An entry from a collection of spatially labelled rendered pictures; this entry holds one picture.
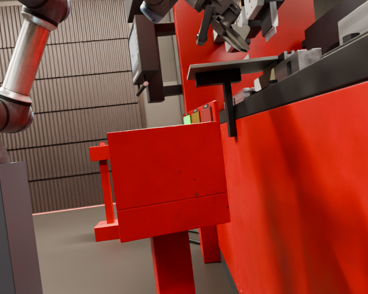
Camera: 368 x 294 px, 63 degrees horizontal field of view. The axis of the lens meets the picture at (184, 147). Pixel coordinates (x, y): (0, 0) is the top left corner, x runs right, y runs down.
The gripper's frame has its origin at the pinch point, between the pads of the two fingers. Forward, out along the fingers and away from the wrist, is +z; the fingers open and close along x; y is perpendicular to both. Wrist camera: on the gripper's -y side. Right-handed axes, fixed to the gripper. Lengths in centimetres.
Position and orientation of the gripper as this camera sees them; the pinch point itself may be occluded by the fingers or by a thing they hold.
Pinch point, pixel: (243, 49)
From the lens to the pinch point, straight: 102.4
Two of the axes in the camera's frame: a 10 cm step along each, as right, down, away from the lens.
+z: 7.3, 6.9, 0.5
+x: -0.4, -0.3, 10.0
